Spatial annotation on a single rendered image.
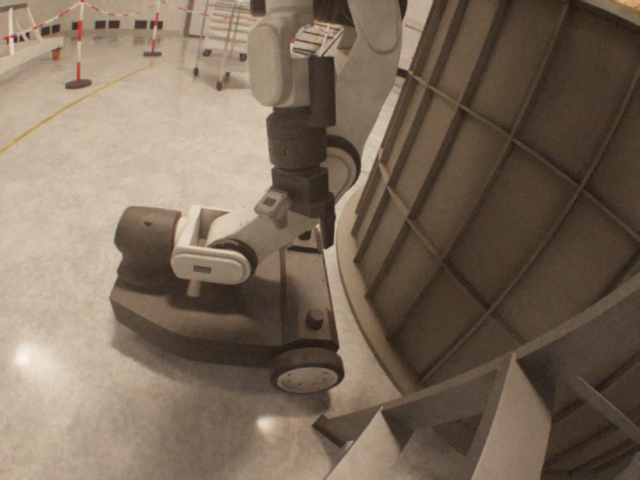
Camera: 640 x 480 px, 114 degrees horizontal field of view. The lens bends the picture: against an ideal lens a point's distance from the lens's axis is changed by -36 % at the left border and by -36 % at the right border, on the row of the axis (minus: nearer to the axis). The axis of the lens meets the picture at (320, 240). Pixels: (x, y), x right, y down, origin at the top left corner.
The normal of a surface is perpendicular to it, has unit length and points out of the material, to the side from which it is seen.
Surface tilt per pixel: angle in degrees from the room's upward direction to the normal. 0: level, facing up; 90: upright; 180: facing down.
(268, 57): 96
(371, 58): 90
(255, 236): 90
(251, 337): 0
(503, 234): 90
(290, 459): 0
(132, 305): 0
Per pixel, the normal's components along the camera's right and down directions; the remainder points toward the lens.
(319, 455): 0.26, -0.76
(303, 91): 0.76, 0.32
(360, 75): -0.09, 0.88
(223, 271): 0.11, 0.64
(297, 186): -0.64, 0.43
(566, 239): -0.79, 0.19
